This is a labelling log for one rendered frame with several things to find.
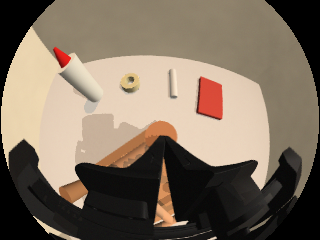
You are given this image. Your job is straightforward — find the brown wooden stool seat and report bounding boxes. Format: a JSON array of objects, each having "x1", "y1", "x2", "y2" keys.
[{"x1": 96, "y1": 129, "x2": 174, "y2": 222}]

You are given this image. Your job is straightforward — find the brown wooden stool legs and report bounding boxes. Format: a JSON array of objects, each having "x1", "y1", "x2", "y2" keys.
[{"x1": 59, "y1": 121, "x2": 177, "y2": 227}]

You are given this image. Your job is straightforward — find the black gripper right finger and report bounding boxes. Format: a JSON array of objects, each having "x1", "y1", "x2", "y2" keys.
[{"x1": 164, "y1": 136, "x2": 258, "y2": 222}]

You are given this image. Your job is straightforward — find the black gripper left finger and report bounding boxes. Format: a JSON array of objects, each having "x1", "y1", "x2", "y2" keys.
[{"x1": 75, "y1": 135, "x2": 165, "y2": 223}]

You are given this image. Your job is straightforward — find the flat red rectangular block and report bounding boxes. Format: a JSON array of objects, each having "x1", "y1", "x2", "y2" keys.
[{"x1": 196, "y1": 77, "x2": 223, "y2": 120}]

